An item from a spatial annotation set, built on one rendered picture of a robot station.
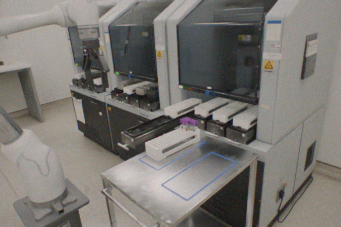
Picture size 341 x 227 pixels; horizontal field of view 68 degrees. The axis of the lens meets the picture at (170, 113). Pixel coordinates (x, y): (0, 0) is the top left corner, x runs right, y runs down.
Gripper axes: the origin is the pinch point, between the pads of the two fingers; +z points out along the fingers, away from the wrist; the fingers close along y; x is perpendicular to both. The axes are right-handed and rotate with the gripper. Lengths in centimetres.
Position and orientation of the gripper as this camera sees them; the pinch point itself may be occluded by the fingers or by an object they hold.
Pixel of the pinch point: (97, 84)
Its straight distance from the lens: 124.6
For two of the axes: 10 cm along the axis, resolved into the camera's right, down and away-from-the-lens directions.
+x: 6.8, -2.8, 6.8
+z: 0.6, 9.4, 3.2
